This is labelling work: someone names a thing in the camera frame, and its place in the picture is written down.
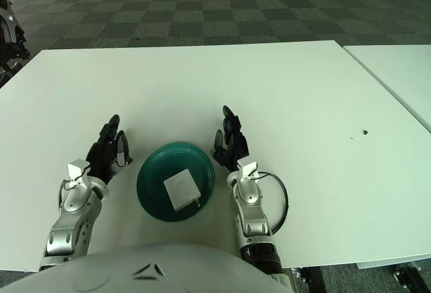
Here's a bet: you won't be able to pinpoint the green round plate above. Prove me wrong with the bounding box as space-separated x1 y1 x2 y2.
136 141 216 224

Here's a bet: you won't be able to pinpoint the black table base frame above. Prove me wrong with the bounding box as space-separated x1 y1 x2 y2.
291 261 431 293

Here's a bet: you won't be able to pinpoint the white wall charger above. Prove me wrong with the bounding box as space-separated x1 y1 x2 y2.
163 168 203 212

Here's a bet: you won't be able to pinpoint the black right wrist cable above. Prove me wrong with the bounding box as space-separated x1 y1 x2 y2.
257 171 290 236

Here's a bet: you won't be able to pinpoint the grey robot torso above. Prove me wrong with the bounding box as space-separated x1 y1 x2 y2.
0 242 291 293

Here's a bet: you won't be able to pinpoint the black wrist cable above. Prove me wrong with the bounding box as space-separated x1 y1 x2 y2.
58 168 91 208
257 171 290 236

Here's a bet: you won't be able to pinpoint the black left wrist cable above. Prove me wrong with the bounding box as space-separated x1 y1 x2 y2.
58 168 91 208

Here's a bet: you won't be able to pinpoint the grey and black robot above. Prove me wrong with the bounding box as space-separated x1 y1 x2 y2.
0 0 32 80

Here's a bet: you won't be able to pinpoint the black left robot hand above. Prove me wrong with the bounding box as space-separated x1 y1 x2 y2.
85 114 134 187

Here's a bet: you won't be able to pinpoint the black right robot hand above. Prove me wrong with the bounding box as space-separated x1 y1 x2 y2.
211 105 251 173

